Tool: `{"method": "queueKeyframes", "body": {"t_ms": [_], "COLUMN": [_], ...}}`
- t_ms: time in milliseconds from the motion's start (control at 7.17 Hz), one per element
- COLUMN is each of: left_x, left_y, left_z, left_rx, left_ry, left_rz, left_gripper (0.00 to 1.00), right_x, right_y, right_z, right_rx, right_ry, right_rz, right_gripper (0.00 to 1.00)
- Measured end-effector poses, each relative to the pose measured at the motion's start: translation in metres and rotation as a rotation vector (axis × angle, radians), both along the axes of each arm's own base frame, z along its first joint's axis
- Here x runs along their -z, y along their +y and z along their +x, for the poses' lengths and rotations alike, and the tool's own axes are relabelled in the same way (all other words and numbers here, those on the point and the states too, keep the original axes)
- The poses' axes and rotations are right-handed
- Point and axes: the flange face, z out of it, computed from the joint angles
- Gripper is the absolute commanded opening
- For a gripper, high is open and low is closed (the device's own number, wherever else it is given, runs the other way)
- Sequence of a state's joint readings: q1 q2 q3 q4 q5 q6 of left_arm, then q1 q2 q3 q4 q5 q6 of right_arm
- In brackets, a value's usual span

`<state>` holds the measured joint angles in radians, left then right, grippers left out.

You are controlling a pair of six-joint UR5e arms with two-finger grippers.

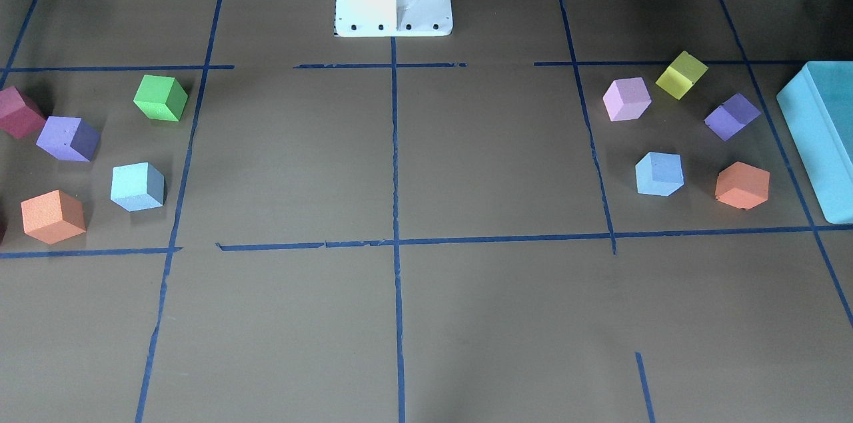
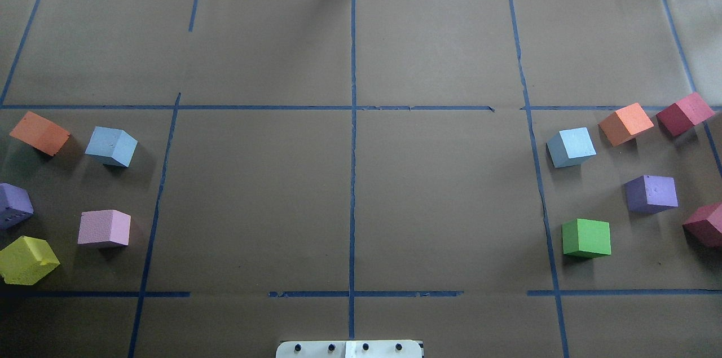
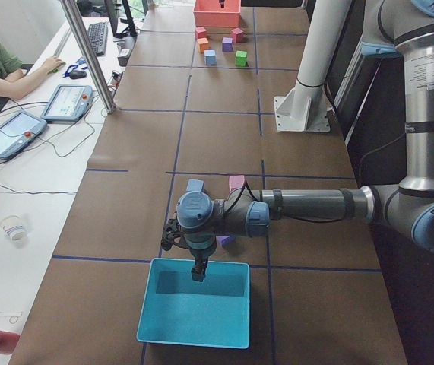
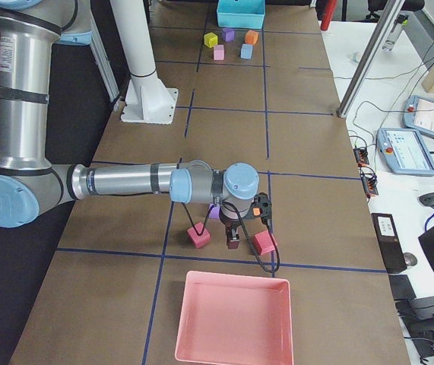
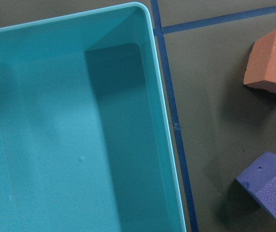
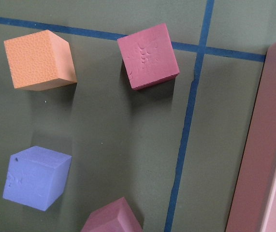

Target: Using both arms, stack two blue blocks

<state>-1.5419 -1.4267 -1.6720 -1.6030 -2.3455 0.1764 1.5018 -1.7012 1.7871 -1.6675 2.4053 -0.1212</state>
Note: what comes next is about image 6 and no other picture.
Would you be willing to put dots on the red foam cube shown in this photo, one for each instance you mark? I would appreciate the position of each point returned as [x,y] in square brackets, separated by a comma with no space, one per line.
[148,57]

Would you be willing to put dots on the magenta foam cube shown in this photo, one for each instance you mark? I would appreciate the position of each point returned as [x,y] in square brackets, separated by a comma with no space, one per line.
[114,217]

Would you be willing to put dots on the orange foam cube near pink tray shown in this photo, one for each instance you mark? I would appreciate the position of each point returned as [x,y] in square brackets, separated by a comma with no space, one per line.
[40,61]

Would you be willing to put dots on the purple foam cube near pink tray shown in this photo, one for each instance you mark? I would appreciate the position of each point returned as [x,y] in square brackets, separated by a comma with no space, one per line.
[36,177]

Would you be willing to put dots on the pink plastic tray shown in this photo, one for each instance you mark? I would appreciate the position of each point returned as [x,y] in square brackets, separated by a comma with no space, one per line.
[253,206]

